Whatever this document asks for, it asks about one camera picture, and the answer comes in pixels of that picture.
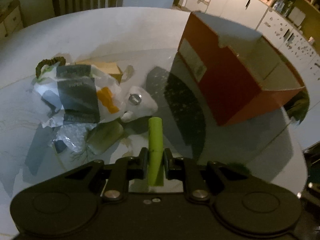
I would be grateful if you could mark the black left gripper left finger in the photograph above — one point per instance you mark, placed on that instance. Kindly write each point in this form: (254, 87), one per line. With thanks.
(122, 172)

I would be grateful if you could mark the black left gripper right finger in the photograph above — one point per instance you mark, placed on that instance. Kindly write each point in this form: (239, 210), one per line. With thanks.
(186, 171)

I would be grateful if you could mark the lime green tube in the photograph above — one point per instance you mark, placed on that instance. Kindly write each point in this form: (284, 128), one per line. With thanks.
(155, 149)

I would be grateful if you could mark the clear bubble plastic bag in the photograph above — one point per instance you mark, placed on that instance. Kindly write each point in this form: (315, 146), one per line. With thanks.
(71, 138)

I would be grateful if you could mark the white grey paper bag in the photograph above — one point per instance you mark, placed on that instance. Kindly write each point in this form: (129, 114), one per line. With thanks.
(77, 94)

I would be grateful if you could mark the small yellow cardboard box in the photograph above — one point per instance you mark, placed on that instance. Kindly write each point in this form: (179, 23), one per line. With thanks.
(110, 68)

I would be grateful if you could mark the red cardboard shoe box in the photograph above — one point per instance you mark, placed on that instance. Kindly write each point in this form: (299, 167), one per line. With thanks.
(238, 72)

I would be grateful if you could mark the dark green upholstered chair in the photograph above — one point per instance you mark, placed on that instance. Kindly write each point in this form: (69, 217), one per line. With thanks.
(298, 106)

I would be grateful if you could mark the white fridge with magnets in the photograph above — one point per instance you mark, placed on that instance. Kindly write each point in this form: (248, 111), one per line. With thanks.
(292, 44)

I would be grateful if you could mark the white wall cabinet unit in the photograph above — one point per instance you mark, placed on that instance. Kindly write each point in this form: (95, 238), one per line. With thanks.
(246, 12)

